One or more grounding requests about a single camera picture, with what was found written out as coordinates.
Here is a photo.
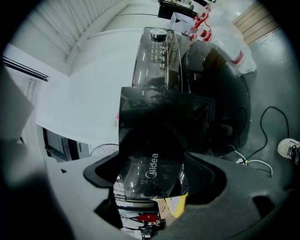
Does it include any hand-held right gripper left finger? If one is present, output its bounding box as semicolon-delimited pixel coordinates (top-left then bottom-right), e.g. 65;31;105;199
44;150;142;240

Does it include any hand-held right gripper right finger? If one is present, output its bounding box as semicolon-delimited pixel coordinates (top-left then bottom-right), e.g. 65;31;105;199
150;151;296;240

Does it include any black glossy detergent drawer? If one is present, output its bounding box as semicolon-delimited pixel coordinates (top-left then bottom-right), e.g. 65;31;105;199
118;86;216;200

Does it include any round washing machine door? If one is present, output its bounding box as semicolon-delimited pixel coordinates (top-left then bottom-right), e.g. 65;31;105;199
181;40;251;153

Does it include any black washing machine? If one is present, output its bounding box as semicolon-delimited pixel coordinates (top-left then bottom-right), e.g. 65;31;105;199
131;26;252;156

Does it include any yellow sheet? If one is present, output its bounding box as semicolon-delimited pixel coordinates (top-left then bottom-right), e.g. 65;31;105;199
165;192;189;219

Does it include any black framed cabinet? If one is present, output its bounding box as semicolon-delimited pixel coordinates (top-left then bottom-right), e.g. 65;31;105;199
42;126;90;163

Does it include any person's white sneaker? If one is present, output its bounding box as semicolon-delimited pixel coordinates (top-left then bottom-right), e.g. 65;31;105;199
277;138;300;165

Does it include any clear plastic wrapped bundle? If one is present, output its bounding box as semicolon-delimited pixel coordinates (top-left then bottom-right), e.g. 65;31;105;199
210;22;256;74

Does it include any silver control knob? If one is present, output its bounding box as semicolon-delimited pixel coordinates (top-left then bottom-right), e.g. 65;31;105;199
149;28;167;41

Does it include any red plastic fixture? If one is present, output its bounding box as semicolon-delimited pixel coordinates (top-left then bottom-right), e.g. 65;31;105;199
187;4;213;42

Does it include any wooden slat panel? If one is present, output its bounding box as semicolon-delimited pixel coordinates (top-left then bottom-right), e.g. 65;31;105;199
232;1;282;45

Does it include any white box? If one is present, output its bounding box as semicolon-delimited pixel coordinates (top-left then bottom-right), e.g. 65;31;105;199
169;12;195;30

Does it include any black box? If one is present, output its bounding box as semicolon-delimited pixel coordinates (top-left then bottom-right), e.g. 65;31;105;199
157;0;198;19

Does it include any wire fan guard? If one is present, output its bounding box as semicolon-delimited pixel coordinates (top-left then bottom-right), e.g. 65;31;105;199
89;143;120;157

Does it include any white floor cable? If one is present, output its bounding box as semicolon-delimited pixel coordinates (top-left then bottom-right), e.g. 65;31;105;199
225;144;274;180

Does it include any red handled tool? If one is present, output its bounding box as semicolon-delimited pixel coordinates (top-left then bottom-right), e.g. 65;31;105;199
135;212;158;223

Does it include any black floor cable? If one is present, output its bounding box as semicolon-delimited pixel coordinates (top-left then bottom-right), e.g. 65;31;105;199
246;106;290;161

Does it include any black ceiling rail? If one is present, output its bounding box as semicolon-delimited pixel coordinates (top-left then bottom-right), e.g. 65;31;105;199
1;56;50;82

